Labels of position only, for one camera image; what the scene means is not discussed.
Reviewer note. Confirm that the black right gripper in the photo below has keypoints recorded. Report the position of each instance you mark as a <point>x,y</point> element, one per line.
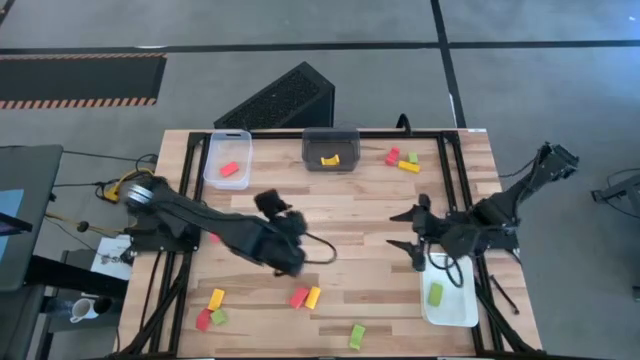
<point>435,230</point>

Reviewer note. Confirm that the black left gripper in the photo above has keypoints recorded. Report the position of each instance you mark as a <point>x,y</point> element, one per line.
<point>280,245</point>

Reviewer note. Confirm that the yellow wooden block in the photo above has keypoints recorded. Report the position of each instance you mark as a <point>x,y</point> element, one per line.
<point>313,298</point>
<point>216,299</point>
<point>409,167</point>

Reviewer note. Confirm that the green wooden block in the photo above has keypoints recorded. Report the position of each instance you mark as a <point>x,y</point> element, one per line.
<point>413,158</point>
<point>219,317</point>
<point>357,337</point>
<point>435,295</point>

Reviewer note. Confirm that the yellow arch-shaped block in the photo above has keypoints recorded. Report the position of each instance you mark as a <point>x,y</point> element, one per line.
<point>332,161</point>

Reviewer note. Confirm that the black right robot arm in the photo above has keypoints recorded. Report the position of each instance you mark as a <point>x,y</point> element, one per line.
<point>505,205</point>

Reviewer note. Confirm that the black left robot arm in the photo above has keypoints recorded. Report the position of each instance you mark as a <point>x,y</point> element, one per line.
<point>200,215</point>

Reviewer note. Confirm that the white plastic tray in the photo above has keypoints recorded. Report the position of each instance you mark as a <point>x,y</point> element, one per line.
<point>460,310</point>

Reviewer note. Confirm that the clear plastic bin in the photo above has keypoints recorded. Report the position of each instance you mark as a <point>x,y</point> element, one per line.
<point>227,150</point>

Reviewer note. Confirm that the dark grey plastic bin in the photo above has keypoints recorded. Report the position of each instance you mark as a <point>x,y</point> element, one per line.
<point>330,145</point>

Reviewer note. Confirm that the thin black tool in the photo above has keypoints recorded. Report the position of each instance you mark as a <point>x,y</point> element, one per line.
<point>502,295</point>

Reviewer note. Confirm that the black perforated box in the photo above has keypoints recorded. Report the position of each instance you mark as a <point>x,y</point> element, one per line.
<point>285,95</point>

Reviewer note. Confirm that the white printed paper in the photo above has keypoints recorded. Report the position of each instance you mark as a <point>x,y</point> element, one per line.
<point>112,247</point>

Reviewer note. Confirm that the black cup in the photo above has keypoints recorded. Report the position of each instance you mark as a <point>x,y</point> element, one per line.
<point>103,305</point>

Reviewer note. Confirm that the white mug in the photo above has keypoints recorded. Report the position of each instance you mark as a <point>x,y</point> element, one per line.
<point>82,310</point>

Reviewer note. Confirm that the black low furniture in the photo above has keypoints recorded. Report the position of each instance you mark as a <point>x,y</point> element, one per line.
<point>60,272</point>

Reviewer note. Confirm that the black side table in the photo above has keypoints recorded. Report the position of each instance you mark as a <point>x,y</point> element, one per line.
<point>35,170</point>

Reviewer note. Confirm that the black hazard-striped floor mat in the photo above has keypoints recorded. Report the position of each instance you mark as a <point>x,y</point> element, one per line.
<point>75,80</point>

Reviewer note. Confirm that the blue screen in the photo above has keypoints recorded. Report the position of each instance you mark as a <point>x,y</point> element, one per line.
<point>10,205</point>

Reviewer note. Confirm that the black metal table frame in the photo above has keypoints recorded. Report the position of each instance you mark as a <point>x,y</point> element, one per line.
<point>280,134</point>

